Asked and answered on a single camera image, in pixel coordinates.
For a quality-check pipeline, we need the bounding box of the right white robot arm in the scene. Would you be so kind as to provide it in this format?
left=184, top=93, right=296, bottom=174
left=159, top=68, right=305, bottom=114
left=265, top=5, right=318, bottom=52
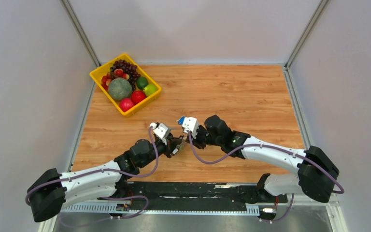
left=179, top=115, right=345, bottom=203

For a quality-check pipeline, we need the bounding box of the red-yellow peach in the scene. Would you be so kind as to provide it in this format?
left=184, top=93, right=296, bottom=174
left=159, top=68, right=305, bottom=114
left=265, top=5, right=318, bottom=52
left=122, top=73, right=130, bottom=80

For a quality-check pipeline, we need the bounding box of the silver key with blue tag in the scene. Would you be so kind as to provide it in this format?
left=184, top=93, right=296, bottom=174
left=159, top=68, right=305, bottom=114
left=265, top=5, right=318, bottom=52
left=177, top=116, right=185, bottom=125

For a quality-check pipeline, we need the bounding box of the yellow plastic fruit tray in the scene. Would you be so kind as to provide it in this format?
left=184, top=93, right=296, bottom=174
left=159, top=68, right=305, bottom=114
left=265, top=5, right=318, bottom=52
left=90, top=54, right=162, bottom=117

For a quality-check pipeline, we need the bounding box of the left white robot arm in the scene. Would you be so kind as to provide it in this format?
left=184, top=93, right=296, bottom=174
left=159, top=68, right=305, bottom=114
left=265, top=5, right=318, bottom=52
left=26, top=134, right=184, bottom=222

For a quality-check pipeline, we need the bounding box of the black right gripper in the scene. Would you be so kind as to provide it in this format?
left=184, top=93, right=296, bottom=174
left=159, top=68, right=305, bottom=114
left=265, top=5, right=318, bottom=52
left=186, top=125, right=223, bottom=150

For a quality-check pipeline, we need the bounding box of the dark purple grape bunch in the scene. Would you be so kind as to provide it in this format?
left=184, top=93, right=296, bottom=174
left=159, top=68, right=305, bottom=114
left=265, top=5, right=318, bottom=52
left=109, top=59, right=141, bottom=90

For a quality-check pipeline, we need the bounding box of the red apple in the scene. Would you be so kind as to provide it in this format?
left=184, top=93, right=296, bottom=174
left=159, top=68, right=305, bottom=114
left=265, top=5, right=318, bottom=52
left=119, top=98, right=135, bottom=112
left=130, top=90, right=147, bottom=104

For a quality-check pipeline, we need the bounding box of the silver keyring bunch with keys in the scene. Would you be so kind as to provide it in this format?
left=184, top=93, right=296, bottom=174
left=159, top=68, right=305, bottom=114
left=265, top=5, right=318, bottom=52
left=171, top=135, right=188, bottom=156

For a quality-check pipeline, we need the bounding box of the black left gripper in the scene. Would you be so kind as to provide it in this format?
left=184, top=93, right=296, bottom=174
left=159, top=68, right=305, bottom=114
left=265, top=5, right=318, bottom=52
left=139, top=135, right=182, bottom=168

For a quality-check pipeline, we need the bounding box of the aluminium frame post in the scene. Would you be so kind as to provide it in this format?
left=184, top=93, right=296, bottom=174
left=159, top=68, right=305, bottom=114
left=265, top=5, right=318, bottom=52
left=285, top=0, right=330, bottom=70
left=60, top=0, right=101, bottom=67

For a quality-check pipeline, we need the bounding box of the dark green lime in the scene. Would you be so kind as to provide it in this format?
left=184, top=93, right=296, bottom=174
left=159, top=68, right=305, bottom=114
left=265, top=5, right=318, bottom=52
left=136, top=76, right=149, bottom=90

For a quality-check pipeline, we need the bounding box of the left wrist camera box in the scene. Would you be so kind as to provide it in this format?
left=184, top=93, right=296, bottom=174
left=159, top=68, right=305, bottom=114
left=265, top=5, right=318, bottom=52
left=150, top=122, right=171, bottom=145

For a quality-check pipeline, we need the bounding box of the right aluminium frame post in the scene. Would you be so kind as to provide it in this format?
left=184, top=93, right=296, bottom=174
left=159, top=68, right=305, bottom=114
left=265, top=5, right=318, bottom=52
left=285, top=0, right=330, bottom=70

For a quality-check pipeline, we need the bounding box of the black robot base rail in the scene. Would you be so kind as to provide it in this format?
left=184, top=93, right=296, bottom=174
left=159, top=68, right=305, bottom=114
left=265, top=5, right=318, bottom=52
left=112, top=182, right=288, bottom=212

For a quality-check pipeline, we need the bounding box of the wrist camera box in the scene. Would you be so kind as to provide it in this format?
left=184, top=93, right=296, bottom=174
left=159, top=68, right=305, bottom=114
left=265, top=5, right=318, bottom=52
left=150, top=122, right=171, bottom=145
left=181, top=117, right=200, bottom=137

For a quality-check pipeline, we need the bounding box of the green netted melon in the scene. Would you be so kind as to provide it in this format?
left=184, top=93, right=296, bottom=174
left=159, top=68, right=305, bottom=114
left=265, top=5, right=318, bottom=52
left=108, top=78, right=133, bottom=101

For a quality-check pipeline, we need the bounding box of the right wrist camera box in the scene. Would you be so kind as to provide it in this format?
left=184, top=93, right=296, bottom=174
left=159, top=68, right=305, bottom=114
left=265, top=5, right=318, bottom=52
left=181, top=117, right=200, bottom=137

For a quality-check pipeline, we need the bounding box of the left aluminium frame post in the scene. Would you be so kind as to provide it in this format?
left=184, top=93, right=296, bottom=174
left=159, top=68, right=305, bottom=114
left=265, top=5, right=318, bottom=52
left=60, top=0, right=101, bottom=67

